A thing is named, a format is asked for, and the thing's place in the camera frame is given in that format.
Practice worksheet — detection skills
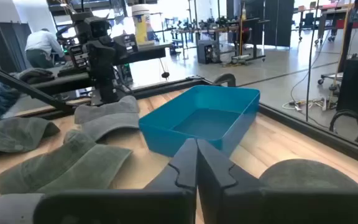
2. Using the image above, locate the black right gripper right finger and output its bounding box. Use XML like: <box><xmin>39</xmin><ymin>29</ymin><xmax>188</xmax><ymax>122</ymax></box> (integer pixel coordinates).
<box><xmin>197</xmin><ymin>138</ymin><xmax>358</xmax><ymax>224</ymax></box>

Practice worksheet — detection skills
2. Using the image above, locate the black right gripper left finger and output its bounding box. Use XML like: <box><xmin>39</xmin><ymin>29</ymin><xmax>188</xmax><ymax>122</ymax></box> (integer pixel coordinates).
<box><xmin>32</xmin><ymin>138</ymin><xmax>198</xmax><ymax>224</ymax></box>

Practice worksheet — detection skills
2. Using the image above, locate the grey garment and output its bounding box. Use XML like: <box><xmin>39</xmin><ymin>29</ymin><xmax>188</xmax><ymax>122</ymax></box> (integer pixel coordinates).
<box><xmin>259</xmin><ymin>159</ymin><xmax>358</xmax><ymax>190</ymax></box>

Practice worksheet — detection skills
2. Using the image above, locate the grey cap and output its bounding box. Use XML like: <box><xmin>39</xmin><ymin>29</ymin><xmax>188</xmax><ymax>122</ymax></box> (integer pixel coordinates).
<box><xmin>74</xmin><ymin>95</ymin><xmax>140</xmax><ymax>141</ymax></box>

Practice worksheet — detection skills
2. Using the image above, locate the grey cloth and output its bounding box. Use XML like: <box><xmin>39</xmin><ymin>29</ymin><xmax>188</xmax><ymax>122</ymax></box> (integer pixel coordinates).
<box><xmin>0</xmin><ymin>129</ymin><xmax>133</xmax><ymax>195</ymax></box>

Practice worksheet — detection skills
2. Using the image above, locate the green cap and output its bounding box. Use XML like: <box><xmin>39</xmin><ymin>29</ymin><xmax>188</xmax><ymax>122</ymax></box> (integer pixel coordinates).
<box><xmin>0</xmin><ymin>117</ymin><xmax>61</xmax><ymax>155</ymax></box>

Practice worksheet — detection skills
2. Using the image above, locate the white yellow wipes canister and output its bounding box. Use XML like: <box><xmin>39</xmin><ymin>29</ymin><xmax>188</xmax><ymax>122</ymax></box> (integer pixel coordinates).
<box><xmin>131</xmin><ymin>4</ymin><xmax>155</xmax><ymax>46</ymax></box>

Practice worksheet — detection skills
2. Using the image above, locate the person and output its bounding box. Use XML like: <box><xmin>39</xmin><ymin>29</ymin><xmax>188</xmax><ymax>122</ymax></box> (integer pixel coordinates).
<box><xmin>24</xmin><ymin>28</ymin><xmax>65</xmax><ymax>70</ymax></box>

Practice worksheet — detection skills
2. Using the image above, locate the blue plastic bin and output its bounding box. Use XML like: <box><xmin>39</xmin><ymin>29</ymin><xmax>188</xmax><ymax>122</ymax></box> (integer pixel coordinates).
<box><xmin>138</xmin><ymin>85</ymin><xmax>261</xmax><ymax>158</ymax></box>

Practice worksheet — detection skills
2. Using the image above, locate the dark folded cloth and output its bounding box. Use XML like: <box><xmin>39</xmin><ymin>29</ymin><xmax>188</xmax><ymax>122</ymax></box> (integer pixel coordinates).
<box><xmin>16</xmin><ymin>67</ymin><xmax>56</xmax><ymax>85</ymax></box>

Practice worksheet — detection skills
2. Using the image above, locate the small black computer case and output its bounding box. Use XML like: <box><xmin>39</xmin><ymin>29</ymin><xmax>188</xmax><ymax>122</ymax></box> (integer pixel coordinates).
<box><xmin>196</xmin><ymin>40</ymin><xmax>219</xmax><ymax>65</ymax></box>

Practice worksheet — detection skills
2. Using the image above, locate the blue knitted cloth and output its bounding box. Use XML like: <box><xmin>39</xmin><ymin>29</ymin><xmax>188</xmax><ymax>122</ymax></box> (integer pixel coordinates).
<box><xmin>0</xmin><ymin>80</ymin><xmax>22</xmax><ymax>118</ymax></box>

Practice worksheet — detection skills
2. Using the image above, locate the background workbench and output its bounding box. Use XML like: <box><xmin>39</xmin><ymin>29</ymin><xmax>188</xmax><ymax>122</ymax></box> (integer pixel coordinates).
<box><xmin>170</xmin><ymin>17</ymin><xmax>270</xmax><ymax>63</ymax></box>

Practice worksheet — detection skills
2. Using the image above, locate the office chair base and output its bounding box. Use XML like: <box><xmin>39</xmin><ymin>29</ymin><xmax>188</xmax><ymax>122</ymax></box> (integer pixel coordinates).
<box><xmin>317</xmin><ymin>72</ymin><xmax>344</xmax><ymax>91</ymax></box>

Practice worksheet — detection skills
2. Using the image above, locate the yellow pole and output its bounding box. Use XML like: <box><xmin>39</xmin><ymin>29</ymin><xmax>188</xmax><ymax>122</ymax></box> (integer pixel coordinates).
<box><xmin>327</xmin><ymin>0</ymin><xmax>352</xmax><ymax>109</ymax></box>

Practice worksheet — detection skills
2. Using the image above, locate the white cable bundle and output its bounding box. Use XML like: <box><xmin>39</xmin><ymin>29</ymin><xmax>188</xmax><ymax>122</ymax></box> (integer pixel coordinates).
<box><xmin>282</xmin><ymin>97</ymin><xmax>336</xmax><ymax>112</ymax></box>

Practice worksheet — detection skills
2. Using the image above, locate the coiled black cable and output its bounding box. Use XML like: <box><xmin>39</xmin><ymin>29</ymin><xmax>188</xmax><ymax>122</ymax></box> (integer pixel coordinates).
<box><xmin>329</xmin><ymin>109</ymin><xmax>358</xmax><ymax>143</ymax></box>

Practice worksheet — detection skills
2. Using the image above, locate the black hanging cable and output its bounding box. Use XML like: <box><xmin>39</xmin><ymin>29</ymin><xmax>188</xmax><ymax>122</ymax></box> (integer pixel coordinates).
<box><xmin>305</xmin><ymin>0</ymin><xmax>320</xmax><ymax>123</ymax></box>

